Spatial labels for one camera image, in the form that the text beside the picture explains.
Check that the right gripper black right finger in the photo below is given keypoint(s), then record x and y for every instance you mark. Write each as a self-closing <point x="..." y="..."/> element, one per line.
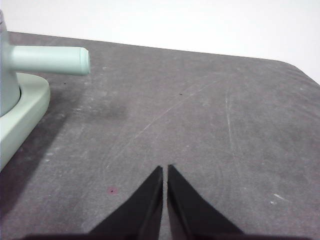
<point x="190" y="212"/>

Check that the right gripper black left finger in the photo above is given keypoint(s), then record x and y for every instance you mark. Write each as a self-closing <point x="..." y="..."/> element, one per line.
<point x="142" y="212"/>

